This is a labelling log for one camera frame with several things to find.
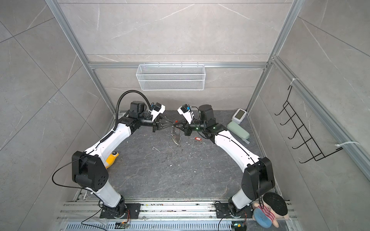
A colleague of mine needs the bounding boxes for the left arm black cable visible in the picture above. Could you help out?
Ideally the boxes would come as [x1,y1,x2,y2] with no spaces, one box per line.
[114,90,152,132]

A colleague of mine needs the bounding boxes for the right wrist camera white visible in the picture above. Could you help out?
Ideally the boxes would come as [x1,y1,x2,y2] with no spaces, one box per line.
[177,104,194,124]

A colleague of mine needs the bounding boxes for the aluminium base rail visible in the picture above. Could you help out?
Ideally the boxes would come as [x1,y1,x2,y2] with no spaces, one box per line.
[57,198,298,231]

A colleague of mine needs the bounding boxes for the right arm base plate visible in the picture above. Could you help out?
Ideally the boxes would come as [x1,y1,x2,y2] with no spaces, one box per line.
[214,201,253,219]

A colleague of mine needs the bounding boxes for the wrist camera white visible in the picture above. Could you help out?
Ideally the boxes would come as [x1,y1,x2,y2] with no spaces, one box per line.
[150,103,165,121]
[177,104,194,124]

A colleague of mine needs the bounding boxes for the yellow plush toy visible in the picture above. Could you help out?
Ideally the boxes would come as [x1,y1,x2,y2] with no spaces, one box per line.
[104,152,119,168]

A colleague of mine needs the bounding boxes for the grey key organizer red handle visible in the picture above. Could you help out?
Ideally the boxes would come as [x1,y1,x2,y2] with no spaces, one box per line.
[171,120,182,145]

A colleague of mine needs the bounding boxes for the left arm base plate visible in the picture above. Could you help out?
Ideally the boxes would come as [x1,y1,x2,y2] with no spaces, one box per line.
[99,203,141,219]

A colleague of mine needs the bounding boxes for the black wire hook rack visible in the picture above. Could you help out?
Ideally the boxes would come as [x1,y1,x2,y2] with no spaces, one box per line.
[274,86,343,164]

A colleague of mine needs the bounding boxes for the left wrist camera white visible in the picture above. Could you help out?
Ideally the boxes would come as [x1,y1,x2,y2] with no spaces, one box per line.
[150,103,165,121]

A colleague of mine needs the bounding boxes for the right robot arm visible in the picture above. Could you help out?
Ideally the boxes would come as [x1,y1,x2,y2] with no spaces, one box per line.
[174,104,275,215]

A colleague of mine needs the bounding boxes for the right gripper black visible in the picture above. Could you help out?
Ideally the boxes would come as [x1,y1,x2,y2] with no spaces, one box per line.
[174,118,207,137]

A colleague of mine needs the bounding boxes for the white digital timer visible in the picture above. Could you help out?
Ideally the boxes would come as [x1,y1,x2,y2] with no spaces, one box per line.
[232,108,247,124]

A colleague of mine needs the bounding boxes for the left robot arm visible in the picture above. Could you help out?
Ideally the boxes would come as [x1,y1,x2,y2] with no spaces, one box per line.
[72,101,170,218]

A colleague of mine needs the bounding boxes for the boy plush doll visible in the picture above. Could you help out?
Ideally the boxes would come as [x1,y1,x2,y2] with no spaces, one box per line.
[252,192,289,228]

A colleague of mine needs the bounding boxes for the green eyeglass case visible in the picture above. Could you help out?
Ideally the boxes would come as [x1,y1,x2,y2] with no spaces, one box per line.
[227,121,250,144]

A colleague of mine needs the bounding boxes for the white wire mesh basket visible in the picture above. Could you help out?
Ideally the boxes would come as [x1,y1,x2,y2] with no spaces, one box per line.
[136,64,206,91]

